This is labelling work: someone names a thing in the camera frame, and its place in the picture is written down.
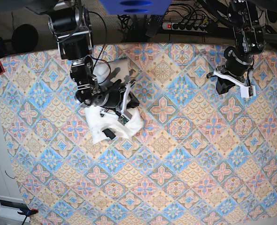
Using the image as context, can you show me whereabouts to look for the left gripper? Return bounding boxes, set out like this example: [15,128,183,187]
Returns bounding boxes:
[206,56,256,98]

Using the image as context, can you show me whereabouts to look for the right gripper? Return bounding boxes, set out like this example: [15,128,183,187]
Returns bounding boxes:
[99,79,139,125]

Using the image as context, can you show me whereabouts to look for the white printed T-shirt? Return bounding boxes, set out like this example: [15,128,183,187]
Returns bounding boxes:
[85,58,144,144]

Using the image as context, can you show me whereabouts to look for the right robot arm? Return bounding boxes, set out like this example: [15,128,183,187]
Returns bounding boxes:
[26,0,139,125]

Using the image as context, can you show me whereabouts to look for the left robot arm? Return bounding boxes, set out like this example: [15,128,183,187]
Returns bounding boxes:
[207,0,265,98]

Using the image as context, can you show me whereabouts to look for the black power strip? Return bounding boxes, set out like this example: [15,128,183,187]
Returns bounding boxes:
[162,22,207,33]

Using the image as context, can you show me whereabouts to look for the patterned tablecloth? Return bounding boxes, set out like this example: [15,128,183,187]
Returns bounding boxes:
[0,44,277,225]

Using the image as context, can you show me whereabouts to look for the black round stool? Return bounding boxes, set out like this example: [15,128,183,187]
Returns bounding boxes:
[11,24,38,53]

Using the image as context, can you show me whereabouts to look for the blue orange clamp lower left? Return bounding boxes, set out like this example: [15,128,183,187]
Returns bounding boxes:
[0,206,38,218]

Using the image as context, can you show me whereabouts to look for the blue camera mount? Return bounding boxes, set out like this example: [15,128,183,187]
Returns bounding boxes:
[100,0,172,15]

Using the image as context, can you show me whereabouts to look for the white wall socket box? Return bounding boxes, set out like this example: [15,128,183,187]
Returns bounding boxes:
[0,195,29,222]

